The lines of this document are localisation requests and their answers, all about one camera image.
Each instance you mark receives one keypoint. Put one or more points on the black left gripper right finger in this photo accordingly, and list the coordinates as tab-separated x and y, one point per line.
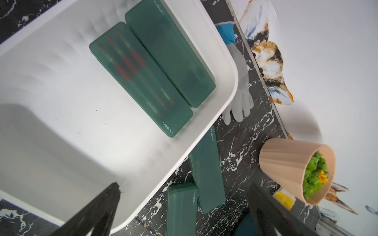
270	217

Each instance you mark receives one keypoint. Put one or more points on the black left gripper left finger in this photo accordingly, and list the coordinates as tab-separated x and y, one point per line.
96	218

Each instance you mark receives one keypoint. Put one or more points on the teal storage box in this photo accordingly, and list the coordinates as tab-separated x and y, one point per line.
247	227

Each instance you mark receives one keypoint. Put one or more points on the green pencil case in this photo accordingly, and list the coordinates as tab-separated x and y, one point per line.
125	58
206	171
182	210
156	29

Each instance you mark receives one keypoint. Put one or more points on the white storage tray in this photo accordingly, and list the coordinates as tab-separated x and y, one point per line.
69	130

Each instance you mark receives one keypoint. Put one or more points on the beige ribbed flower pot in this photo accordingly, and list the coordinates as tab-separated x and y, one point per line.
285	162

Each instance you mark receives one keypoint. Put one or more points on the grey rubber glove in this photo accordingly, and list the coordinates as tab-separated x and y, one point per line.
242	103

